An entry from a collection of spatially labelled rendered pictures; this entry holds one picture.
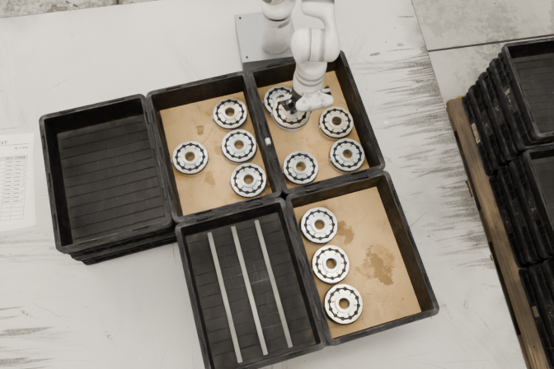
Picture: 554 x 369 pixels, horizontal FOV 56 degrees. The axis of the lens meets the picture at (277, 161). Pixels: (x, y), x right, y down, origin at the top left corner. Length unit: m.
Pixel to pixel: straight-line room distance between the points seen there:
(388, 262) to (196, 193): 0.58
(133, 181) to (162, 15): 0.68
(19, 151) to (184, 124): 0.55
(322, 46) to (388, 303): 0.73
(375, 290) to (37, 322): 0.96
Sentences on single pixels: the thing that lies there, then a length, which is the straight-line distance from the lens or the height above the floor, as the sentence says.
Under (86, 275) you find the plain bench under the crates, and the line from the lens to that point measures 1.65.
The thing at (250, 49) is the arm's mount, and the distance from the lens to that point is 1.74.
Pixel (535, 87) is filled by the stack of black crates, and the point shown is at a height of 0.49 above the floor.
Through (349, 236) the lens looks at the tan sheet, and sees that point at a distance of 1.49.
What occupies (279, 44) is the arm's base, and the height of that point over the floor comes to 0.85.
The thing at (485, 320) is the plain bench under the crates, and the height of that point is 0.70.
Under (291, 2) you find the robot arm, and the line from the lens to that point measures 1.57.
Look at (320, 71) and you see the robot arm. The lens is 1.18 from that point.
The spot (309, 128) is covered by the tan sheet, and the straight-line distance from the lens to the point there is 1.57.
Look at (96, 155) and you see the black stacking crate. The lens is 1.60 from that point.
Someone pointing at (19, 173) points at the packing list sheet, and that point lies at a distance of 1.81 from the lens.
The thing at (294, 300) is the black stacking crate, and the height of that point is 0.83.
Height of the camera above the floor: 2.26
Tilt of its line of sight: 69 degrees down
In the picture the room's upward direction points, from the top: 7 degrees clockwise
